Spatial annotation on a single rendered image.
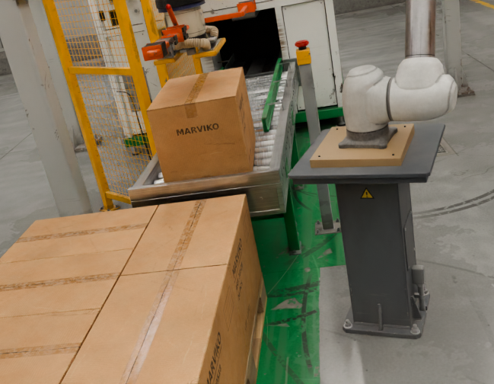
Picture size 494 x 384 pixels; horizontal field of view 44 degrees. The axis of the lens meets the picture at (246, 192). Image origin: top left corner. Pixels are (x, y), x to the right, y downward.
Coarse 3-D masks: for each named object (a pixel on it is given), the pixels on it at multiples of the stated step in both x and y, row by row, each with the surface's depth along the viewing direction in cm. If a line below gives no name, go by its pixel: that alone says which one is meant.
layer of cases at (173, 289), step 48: (48, 240) 257; (96, 240) 248; (144, 240) 240; (192, 240) 232; (240, 240) 238; (0, 288) 225; (48, 288) 218; (96, 288) 211; (144, 288) 205; (192, 288) 200; (240, 288) 226; (0, 336) 194; (48, 336) 189; (96, 336) 184; (144, 336) 180; (192, 336) 175; (240, 336) 215
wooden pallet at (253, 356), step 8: (264, 288) 281; (264, 296) 278; (264, 304) 275; (256, 312) 252; (264, 312) 273; (256, 320) 267; (256, 328) 261; (256, 336) 256; (256, 344) 251; (256, 352) 247; (248, 360) 224; (256, 360) 242; (248, 368) 222; (256, 368) 238; (248, 376) 220; (256, 376) 234
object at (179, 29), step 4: (184, 24) 259; (168, 28) 260; (172, 28) 260; (176, 28) 252; (180, 28) 252; (184, 28) 255; (164, 32) 253; (168, 32) 253; (172, 32) 253; (176, 32) 253; (180, 32) 253; (184, 32) 257; (180, 36) 253; (184, 36) 254; (188, 36) 260; (180, 40) 254
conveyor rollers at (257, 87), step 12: (252, 84) 457; (264, 84) 447; (252, 96) 423; (264, 96) 414; (276, 96) 412; (252, 108) 390; (276, 108) 380; (276, 120) 355; (264, 132) 339; (264, 144) 322; (264, 156) 306; (264, 168) 289; (156, 180) 299
